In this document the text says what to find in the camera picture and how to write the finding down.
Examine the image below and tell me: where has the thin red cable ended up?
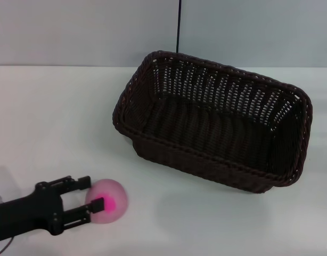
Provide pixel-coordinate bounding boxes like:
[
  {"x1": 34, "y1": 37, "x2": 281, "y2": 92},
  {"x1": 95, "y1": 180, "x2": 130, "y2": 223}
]
[{"x1": 0, "y1": 234, "x2": 13, "y2": 254}]

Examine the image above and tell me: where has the pink translucent ball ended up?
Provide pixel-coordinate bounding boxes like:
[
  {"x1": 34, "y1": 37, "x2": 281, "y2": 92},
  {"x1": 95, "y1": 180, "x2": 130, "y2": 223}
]
[{"x1": 85, "y1": 179, "x2": 130, "y2": 225}]

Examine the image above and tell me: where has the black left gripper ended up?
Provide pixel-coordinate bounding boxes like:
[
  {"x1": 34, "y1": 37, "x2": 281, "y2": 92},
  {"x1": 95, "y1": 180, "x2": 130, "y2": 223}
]
[{"x1": 32, "y1": 175, "x2": 105, "y2": 237}]

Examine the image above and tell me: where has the dark brown woven basket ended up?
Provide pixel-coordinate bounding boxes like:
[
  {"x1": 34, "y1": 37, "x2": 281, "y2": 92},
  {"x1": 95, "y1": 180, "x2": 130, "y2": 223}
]
[{"x1": 112, "y1": 50, "x2": 314, "y2": 195}]

